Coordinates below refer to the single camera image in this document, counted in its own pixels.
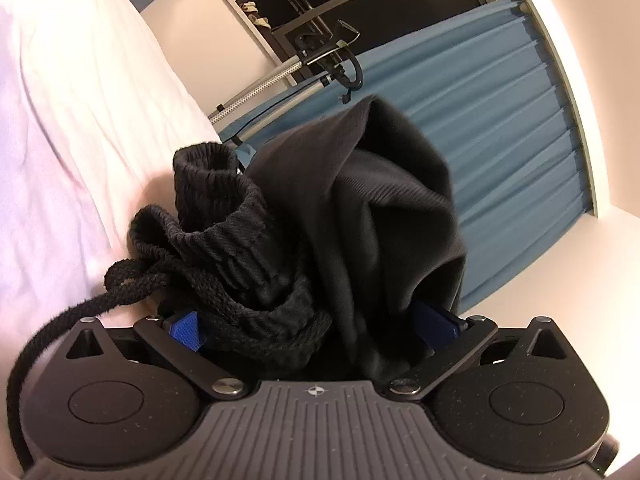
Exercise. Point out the blue curtain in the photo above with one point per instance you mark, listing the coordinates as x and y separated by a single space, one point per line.
500 135

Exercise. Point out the garment steamer stand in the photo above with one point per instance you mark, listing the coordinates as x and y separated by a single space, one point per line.
310 60

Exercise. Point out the beige gloves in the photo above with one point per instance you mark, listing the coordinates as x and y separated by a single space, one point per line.
256 14

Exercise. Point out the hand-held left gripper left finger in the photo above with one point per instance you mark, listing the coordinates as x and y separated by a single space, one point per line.
186 332

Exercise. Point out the white bed sheet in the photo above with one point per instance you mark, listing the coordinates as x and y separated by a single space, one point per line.
65 110

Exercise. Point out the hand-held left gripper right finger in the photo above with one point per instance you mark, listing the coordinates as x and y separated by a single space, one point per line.
437 327

